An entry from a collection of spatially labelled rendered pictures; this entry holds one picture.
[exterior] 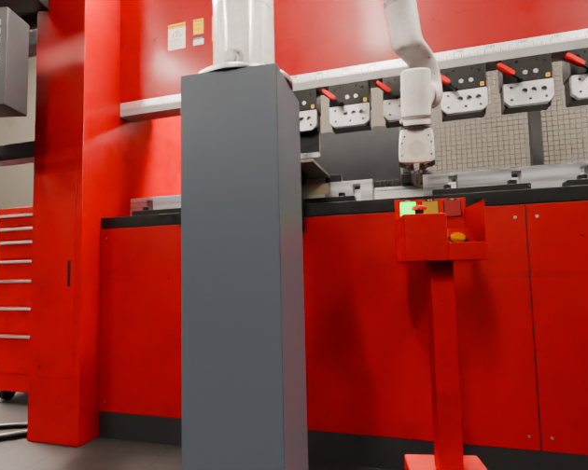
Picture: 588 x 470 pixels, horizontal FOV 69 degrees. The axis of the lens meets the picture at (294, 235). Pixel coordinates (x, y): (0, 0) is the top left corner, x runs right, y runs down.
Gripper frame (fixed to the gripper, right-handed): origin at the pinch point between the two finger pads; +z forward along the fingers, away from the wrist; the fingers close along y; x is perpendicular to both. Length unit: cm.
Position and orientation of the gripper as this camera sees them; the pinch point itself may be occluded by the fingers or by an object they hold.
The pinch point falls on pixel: (416, 179)
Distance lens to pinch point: 134.7
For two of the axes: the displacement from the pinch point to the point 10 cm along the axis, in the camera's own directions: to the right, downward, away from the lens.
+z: 0.7, 9.8, 2.0
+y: 9.7, -0.2, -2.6
